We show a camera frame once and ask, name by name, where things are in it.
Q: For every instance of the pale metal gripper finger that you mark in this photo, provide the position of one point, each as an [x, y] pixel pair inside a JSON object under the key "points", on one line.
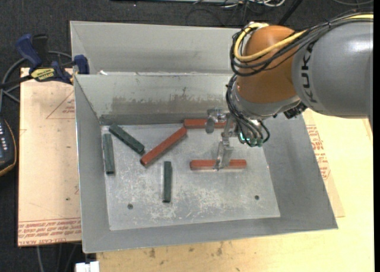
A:
{"points": [[219, 155], [227, 156]]}

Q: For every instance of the red-brown flat block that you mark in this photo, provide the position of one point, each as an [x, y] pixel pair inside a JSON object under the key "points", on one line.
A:
{"points": [[205, 164], [194, 123], [163, 147]]}

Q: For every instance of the dark green flat block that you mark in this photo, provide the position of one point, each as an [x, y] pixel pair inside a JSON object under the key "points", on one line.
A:
{"points": [[167, 181], [126, 138], [108, 155]]}

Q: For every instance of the grey metal bin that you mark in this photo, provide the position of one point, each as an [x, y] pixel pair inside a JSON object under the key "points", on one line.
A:
{"points": [[190, 205]]}

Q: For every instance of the brown cardboard board red print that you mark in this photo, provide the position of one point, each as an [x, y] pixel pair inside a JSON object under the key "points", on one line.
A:
{"points": [[47, 161]]}

